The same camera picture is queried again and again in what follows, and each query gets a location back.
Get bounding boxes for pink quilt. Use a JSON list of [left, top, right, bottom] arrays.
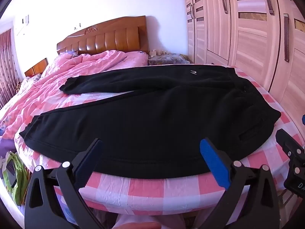
[[0, 50, 148, 139]]

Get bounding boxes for purple floral cloth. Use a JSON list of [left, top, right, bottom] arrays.
[[0, 134, 22, 172]]

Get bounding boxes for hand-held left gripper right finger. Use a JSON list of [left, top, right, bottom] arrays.
[[199, 137, 280, 229]]

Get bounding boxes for black pants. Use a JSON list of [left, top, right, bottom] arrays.
[[19, 64, 282, 180]]

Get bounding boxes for light wooden wardrobe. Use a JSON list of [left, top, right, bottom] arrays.
[[183, 0, 305, 124]]

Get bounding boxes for patterned pink curtain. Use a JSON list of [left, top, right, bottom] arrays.
[[0, 29, 19, 108]]

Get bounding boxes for floral covered nightstand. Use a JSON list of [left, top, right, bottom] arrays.
[[148, 53, 193, 65]]

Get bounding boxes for white wall air conditioner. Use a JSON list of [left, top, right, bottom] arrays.
[[13, 14, 30, 37]]

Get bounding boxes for green bag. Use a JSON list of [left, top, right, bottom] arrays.
[[2, 151, 29, 206]]

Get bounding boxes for small wooden headboard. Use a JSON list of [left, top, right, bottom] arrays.
[[24, 58, 49, 77]]

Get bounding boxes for pink checked bed sheet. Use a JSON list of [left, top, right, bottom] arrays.
[[14, 64, 305, 217]]

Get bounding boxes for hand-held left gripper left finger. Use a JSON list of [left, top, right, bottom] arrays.
[[24, 138, 105, 229]]

